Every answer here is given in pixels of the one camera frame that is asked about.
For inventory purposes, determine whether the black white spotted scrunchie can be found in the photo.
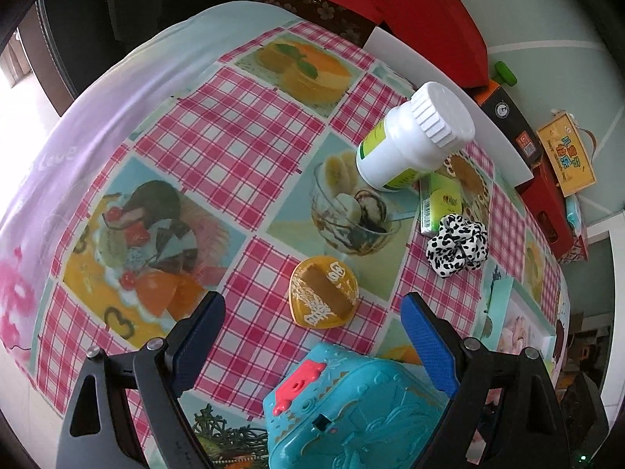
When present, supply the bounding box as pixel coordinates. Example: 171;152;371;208
426;212;490;279

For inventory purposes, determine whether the green dumbbell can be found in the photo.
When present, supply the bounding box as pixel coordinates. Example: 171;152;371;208
493;61;518;86

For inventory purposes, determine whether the red box with window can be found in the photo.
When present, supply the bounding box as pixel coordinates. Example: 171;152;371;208
518;163;579;265

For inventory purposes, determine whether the white side table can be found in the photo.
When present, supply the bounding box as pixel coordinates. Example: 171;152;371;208
583;225;625;401

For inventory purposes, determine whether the pink checked printed tablecloth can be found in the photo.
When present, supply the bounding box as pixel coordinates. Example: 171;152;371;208
0;0;572;469

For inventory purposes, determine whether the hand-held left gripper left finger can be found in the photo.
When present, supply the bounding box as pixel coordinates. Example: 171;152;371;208
59;290;226;469

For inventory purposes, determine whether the black box with orange label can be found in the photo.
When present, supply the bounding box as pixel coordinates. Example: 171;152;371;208
476;83;545;164

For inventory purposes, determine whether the wet wipes pack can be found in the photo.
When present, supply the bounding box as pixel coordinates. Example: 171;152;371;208
565;195;584;235

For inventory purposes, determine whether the yellow heart shaped container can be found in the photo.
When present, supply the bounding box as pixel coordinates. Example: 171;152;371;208
288;255;361;329

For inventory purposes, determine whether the dark floral box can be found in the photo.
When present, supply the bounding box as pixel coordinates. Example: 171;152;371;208
261;0;377;45

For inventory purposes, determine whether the white pill bottle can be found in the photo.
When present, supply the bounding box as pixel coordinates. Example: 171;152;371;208
355;81;476;192

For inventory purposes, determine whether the red patterned tissue box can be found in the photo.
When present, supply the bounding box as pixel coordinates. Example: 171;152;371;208
559;234;589;265

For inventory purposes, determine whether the yellow suitcase shaped box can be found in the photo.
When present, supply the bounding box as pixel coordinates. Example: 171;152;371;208
536;112;599;197

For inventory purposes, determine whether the large red gift box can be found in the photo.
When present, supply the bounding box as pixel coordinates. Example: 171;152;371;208
342;0;489;91

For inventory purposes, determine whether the teal cardboard tray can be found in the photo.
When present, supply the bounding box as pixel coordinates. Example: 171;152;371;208
481;274;560;367

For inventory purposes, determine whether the teal plastic storage box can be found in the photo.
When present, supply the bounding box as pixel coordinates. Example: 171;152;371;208
262;342;452;469

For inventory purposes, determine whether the green tissue packet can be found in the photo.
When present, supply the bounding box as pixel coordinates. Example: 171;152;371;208
419;172;464;234

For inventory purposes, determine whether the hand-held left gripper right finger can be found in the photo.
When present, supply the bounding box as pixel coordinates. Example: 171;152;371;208
400;292;562;469

